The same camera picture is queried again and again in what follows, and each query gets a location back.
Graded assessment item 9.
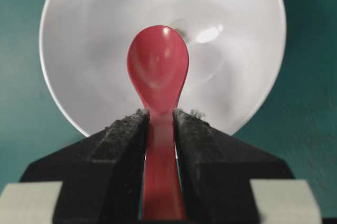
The pink plastic spoon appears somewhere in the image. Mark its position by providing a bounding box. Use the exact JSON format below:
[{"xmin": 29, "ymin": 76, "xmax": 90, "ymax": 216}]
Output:
[{"xmin": 127, "ymin": 25, "xmax": 189, "ymax": 221}]

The white round bowl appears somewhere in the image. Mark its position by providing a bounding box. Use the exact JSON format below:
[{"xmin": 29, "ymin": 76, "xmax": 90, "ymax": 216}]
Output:
[{"xmin": 39, "ymin": 0, "xmax": 286, "ymax": 136}]

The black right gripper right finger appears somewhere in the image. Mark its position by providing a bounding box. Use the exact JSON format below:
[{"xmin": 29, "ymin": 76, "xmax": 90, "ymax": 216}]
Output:
[{"xmin": 173, "ymin": 109, "xmax": 293, "ymax": 223}]

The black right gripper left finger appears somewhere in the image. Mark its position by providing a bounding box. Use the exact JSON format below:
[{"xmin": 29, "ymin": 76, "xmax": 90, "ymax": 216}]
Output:
[{"xmin": 21, "ymin": 110, "xmax": 149, "ymax": 223}]

